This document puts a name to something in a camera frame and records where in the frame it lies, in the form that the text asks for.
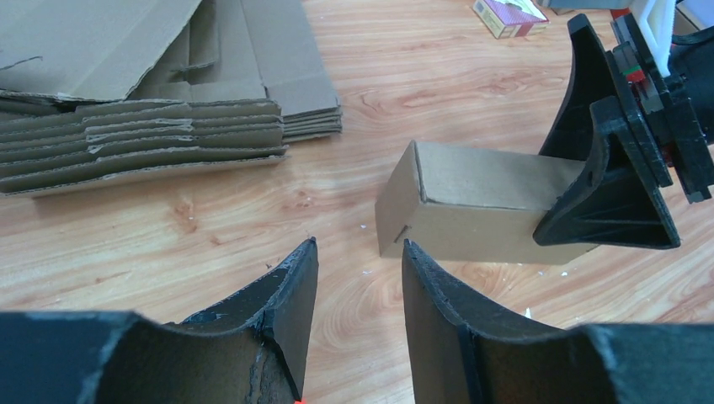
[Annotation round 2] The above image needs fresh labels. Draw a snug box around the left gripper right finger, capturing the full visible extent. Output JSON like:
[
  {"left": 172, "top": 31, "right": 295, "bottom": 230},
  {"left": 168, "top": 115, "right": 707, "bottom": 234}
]
[{"left": 402, "top": 241, "right": 713, "bottom": 403}]

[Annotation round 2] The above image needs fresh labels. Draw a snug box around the pink white picture card box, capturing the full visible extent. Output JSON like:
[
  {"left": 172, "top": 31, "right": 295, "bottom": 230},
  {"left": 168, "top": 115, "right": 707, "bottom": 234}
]
[{"left": 472, "top": 0, "right": 550, "bottom": 39}]

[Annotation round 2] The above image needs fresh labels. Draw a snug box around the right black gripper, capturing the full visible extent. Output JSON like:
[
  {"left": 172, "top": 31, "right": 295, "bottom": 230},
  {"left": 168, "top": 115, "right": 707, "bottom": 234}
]
[{"left": 533, "top": 13, "right": 713, "bottom": 250}]

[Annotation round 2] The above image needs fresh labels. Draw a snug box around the brown cardboard box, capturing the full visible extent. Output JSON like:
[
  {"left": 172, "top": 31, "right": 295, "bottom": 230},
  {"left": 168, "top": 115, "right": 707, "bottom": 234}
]
[{"left": 375, "top": 141, "right": 596, "bottom": 265}]

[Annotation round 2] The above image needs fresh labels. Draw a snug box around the stack of flat cardboard blanks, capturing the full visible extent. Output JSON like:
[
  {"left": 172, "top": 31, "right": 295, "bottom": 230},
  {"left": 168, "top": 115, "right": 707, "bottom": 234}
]
[{"left": 1, "top": 1, "right": 343, "bottom": 197}]

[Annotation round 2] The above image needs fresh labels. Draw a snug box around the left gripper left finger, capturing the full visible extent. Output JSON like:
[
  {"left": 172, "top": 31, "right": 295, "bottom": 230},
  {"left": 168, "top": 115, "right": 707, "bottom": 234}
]
[{"left": 1, "top": 238, "right": 319, "bottom": 403}]

